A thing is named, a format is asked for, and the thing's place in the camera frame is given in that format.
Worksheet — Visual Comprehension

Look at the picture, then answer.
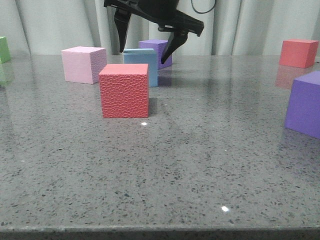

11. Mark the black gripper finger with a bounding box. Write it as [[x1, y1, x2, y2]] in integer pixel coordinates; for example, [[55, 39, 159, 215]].
[[161, 31, 188, 64], [114, 7, 132, 53]]

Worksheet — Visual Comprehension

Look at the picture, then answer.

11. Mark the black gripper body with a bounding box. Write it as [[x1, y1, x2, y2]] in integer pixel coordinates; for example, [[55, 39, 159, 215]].
[[104, 0, 204, 37]]

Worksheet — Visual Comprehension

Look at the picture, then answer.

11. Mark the light blue foam cube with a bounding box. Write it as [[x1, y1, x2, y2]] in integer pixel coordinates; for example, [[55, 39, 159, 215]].
[[123, 48, 158, 87]]

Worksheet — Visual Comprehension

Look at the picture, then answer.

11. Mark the purple foam cube far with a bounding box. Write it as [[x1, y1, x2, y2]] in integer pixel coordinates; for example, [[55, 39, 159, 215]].
[[138, 39, 172, 70]]

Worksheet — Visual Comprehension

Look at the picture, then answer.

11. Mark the purple foam cube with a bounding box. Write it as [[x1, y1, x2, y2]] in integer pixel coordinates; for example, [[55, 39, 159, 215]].
[[284, 70, 320, 139], [138, 39, 172, 70]]

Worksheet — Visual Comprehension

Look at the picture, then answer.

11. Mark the pink foam cube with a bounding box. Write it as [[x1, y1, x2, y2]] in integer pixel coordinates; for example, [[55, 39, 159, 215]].
[[61, 46, 107, 84]]

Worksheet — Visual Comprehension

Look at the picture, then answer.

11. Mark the red textured foam cube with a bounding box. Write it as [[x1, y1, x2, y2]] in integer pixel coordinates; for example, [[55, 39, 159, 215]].
[[99, 63, 149, 118]]

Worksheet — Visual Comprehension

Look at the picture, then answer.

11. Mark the grey-green curtain backdrop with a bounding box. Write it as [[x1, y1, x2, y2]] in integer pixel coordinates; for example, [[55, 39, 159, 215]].
[[0, 0, 320, 56]]

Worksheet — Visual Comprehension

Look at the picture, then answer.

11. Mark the green foam cube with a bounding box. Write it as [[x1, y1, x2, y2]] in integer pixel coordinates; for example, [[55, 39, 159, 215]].
[[0, 36, 11, 64]]

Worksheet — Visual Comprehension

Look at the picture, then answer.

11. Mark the red foam cube far right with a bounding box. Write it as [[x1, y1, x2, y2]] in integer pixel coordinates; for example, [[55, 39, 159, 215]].
[[279, 39, 319, 69]]

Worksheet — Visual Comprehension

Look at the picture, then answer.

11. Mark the purple foam cube near right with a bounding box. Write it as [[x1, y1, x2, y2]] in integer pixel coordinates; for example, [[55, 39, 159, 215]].
[[284, 70, 320, 139]]

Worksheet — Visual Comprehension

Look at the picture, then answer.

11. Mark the black cable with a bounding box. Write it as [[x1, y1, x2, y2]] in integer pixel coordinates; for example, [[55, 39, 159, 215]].
[[190, 0, 216, 14]]

